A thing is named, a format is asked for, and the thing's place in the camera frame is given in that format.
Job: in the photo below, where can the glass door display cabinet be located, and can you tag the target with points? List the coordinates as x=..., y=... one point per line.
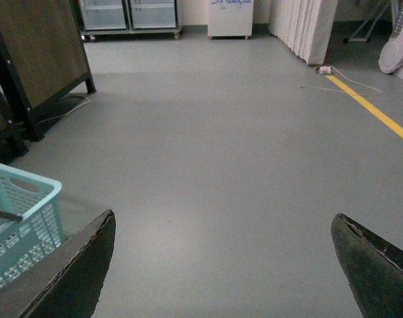
x=110, y=18

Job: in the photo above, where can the white chest freezer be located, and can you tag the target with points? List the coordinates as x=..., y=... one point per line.
x=230, y=18

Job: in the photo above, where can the white folding partition panels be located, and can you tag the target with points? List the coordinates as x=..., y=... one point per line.
x=304, y=26

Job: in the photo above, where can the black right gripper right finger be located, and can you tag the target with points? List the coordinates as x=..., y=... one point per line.
x=372, y=265

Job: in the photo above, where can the white curved machine part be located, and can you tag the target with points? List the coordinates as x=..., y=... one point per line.
x=391, y=56

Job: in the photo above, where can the dark wooden display shelf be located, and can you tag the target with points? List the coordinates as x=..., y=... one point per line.
x=42, y=58

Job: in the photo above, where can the light teal plastic basket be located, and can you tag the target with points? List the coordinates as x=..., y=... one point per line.
x=39, y=231

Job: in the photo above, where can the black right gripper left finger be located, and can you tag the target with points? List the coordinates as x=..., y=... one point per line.
x=68, y=282

